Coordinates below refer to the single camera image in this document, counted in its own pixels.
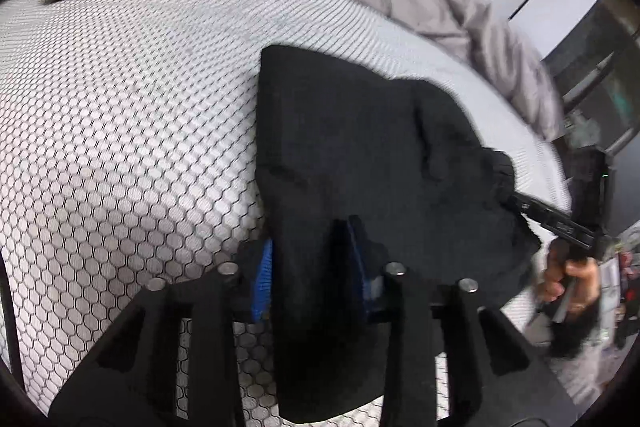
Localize person's right hand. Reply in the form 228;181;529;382
537;239;600;320

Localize white honeycomb mattress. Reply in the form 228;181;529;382
1;0;570;411

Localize dark glass wardrobe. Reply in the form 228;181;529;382
544;0;639;235

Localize black pants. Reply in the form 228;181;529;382
256;44;540;424

